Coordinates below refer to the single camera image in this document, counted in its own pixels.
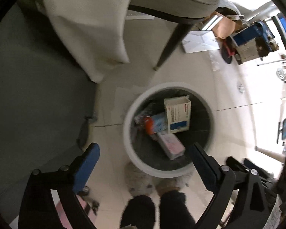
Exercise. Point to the wooden pole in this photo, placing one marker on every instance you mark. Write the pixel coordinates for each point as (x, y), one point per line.
(270, 154)

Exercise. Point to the red black weight plate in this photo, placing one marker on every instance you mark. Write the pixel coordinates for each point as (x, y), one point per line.
(227, 52)

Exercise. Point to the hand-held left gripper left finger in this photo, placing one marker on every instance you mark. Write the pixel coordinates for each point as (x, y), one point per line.
(85, 167)

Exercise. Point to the flattened brown cardboard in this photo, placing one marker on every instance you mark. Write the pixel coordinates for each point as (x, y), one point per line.
(226, 27)

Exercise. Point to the long white toothpaste box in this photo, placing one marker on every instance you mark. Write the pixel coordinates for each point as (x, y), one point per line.
(171, 146)

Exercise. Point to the white paper sheets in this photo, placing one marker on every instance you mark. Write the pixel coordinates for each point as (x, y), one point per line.
(199, 40)

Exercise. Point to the white round trash can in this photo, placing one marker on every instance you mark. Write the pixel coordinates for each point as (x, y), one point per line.
(131, 133)

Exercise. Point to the pink printed cloth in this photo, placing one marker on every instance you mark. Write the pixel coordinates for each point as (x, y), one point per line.
(64, 216)

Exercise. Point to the blue face mask packet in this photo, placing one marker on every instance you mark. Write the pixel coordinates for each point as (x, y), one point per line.
(159, 122)

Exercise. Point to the cat-print tablecloth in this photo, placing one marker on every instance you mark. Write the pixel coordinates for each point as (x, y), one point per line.
(85, 23)

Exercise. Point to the fluffy white slipper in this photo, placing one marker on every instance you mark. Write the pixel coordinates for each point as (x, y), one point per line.
(172, 183)
(138, 180)

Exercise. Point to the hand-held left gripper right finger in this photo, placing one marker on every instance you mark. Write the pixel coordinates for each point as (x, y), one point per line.
(200, 165)

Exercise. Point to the white blue medicine box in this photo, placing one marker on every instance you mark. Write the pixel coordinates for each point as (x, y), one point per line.
(177, 114)

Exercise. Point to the person's right leg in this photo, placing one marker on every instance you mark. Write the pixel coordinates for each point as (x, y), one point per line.
(175, 210)

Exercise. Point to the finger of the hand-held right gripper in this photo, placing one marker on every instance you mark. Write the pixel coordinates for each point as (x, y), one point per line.
(257, 168)
(234, 163)

